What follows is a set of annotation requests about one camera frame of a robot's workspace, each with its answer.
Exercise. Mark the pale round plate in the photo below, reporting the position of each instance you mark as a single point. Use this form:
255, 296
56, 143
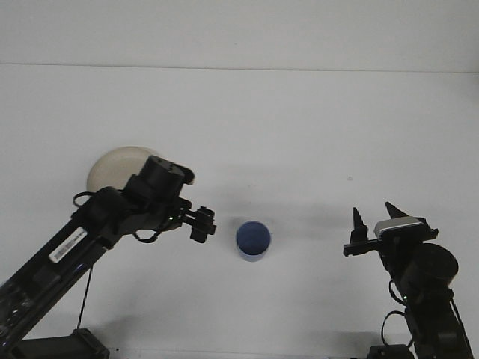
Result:
112, 164

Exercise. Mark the pale blue cup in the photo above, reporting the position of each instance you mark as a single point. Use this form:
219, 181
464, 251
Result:
253, 239

